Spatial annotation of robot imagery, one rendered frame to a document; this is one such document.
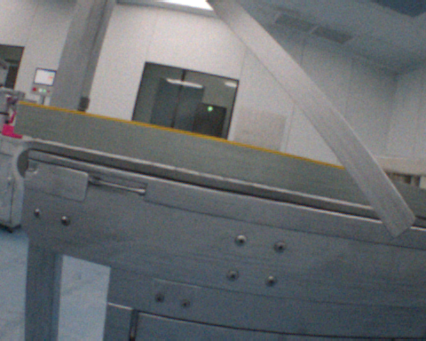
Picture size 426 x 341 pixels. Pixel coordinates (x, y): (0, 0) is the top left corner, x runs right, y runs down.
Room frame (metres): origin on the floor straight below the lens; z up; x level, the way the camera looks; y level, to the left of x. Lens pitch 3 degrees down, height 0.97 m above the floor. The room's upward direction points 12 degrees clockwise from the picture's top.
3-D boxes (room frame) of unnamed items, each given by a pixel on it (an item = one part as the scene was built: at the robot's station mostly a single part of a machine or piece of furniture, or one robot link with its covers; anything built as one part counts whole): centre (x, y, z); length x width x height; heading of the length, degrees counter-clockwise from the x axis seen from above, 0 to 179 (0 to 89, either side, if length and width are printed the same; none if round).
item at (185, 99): (5.62, 0.58, 1.43); 1.38 x 0.01 x 1.16; 95
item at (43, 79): (3.12, 1.58, 1.07); 0.23 x 0.10 x 0.62; 95
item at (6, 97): (3.01, 1.83, 0.95); 0.49 x 0.36 x 0.37; 95
